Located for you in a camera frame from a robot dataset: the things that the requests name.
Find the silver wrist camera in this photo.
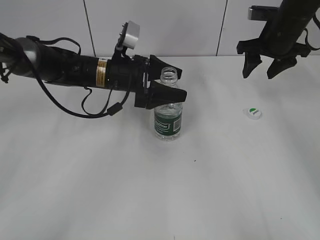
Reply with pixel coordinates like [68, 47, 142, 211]
[247, 5, 279, 21]
[120, 20, 140, 50]

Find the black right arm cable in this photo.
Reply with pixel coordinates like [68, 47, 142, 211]
[301, 9, 320, 51]

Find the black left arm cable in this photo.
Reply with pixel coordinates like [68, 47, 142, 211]
[0, 34, 131, 118]

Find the white green bottle cap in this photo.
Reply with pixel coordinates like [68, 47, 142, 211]
[242, 108, 263, 120]

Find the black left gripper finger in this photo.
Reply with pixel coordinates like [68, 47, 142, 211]
[149, 54, 183, 81]
[146, 81, 187, 110]

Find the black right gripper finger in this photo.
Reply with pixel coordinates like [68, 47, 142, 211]
[267, 56, 297, 80]
[242, 52, 262, 79]

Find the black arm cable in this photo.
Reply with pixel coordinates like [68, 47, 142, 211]
[301, 9, 320, 51]
[0, 34, 131, 118]

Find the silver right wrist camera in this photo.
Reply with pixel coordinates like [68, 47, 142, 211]
[247, 5, 279, 21]

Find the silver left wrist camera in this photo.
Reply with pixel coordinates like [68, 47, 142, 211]
[120, 20, 140, 50]

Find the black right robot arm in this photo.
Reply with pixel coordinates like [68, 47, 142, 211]
[236, 0, 320, 79]

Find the clear green-label water bottle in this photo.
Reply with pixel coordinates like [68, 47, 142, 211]
[154, 67, 183, 141]

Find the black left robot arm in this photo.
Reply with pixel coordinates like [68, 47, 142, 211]
[0, 34, 187, 110]

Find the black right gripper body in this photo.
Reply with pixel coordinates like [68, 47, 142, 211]
[236, 38, 311, 59]

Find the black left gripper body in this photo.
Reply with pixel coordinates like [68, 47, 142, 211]
[106, 51, 152, 109]

